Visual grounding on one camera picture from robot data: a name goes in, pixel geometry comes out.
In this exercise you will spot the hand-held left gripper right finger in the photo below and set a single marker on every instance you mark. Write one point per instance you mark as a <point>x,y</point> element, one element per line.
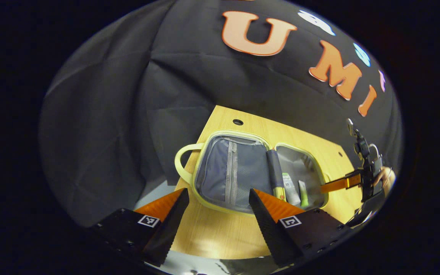
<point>267,229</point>

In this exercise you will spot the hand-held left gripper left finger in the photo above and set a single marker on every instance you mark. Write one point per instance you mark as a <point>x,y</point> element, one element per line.
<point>170,229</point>

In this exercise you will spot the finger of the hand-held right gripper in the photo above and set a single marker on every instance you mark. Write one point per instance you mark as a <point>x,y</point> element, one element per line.
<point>338,184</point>

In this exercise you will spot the small pale green tube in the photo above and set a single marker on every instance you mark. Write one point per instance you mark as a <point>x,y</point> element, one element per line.
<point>303,193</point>

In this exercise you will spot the white tube with green label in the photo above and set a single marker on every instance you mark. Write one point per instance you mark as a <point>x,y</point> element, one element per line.
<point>290,189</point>

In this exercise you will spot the cream suitcase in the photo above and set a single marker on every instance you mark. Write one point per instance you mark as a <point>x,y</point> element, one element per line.
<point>220,172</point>

